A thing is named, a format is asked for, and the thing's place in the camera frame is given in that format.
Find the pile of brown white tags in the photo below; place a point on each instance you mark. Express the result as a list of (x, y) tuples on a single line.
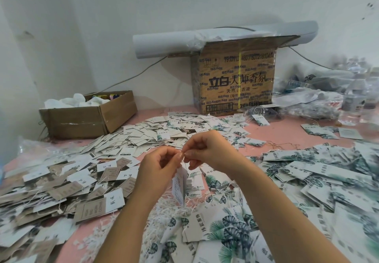
[(50, 199)]

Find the small open cardboard box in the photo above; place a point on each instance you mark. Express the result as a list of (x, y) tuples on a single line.
[(87, 116)]

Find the pile of green leaf tags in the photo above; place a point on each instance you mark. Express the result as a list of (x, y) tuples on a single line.
[(323, 196)]

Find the large printed cardboard box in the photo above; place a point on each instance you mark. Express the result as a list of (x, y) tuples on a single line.
[(235, 79)]

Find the heap of small tags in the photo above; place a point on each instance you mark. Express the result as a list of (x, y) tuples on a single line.
[(160, 129)]

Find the person's left hand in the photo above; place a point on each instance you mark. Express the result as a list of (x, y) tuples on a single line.
[(154, 174)]

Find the heap of clear plastic bags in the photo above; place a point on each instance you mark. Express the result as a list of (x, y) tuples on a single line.
[(333, 95)]

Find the person's right hand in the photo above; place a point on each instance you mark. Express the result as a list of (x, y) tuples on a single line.
[(216, 150)]

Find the single white leaf print tag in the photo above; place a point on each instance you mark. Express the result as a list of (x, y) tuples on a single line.
[(179, 184)]

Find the clear plastic bag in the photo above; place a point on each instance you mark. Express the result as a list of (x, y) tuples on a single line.
[(36, 150)]

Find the white crumpled material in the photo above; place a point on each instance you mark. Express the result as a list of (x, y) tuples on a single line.
[(76, 101)]

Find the person's right forearm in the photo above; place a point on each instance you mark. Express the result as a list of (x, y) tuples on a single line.
[(299, 224)]

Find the white roll in plastic wrap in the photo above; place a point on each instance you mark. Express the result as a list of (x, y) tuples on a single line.
[(170, 42)]

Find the person's left forearm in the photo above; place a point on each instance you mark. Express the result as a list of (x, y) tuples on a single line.
[(121, 236)]

